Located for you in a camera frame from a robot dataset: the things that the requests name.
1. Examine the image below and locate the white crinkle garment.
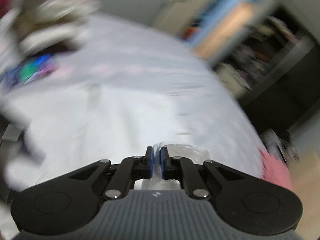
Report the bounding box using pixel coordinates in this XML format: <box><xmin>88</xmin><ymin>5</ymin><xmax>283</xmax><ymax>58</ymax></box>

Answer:
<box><xmin>4</xmin><ymin>86</ymin><xmax>210</xmax><ymax>191</ymax></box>
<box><xmin>14</xmin><ymin>0</ymin><xmax>100</xmax><ymax>32</ymax></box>

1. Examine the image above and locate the pink pillow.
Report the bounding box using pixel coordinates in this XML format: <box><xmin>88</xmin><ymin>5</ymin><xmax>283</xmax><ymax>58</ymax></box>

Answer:
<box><xmin>259</xmin><ymin>150</ymin><xmax>292</xmax><ymax>191</ymax></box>

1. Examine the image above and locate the cluttered nightstand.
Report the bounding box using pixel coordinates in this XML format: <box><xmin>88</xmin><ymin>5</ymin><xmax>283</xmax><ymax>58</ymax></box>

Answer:
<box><xmin>260</xmin><ymin>129</ymin><xmax>299</xmax><ymax>165</ymax></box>

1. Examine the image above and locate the dark wardrobe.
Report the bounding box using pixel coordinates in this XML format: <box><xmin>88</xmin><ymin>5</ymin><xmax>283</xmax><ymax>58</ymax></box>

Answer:
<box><xmin>213</xmin><ymin>7</ymin><xmax>319</xmax><ymax>134</ymax></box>

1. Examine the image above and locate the smartphone with lit screen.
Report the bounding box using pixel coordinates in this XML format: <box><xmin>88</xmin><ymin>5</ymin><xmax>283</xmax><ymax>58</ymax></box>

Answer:
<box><xmin>1</xmin><ymin>54</ymin><xmax>57</xmax><ymax>89</ymax></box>

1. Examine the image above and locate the grey heart-print bed sheet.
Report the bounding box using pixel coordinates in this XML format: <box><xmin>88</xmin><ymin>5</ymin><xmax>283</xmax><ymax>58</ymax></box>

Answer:
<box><xmin>0</xmin><ymin>13</ymin><xmax>266</xmax><ymax>181</ymax></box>

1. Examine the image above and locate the white folded cloth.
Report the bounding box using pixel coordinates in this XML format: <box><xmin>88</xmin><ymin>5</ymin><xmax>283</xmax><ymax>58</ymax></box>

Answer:
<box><xmin>19</xmin><ymin>23</ymin><xmax>89</xmax><ymax>55</ymax></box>

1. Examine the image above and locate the white folded crinkle garment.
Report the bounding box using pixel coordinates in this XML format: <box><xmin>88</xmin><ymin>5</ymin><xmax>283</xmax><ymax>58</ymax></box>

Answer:
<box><xmin>14</xmin><ymin>0</ymin><xmax>100</xmax><ymax>32</ymax></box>

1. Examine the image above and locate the cream bedroom door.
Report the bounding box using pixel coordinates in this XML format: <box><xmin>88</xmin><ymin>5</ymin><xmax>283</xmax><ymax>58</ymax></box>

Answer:
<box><xmin>152</xmin><ymin>0</ymin><xmax>208</xmax><ymax>36</ymax></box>

